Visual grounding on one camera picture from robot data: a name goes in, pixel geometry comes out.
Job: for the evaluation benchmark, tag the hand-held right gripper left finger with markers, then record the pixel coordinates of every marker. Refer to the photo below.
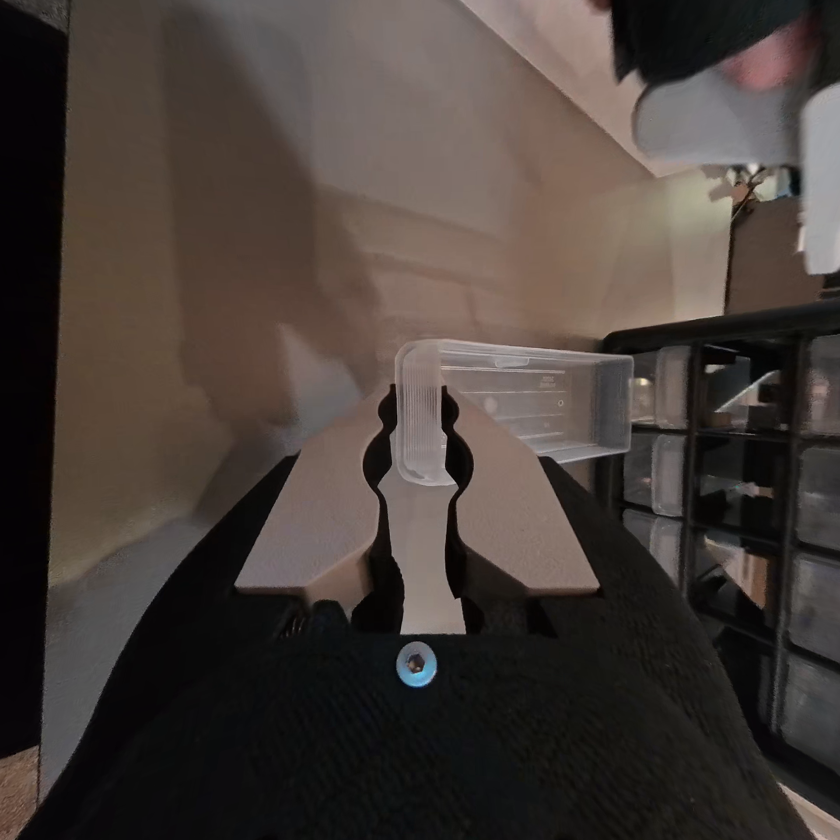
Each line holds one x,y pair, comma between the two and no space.
308,518

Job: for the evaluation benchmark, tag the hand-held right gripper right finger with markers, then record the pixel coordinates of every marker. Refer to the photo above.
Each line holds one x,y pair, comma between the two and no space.
525,525

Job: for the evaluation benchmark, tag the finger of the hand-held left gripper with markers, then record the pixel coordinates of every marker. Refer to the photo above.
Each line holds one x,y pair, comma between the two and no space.
823,184
709,124

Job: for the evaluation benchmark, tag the clear plastic drawer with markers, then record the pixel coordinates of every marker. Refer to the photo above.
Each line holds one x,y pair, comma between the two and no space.
544,394

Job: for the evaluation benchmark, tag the black drawer cabinet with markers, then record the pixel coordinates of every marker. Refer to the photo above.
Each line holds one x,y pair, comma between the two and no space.
787,321

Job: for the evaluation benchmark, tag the set of clear cabinet drawers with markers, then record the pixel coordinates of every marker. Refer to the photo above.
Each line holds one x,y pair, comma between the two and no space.
814,590

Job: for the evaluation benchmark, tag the brown cardboard box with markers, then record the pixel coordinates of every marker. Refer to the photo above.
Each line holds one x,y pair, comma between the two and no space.
774,256

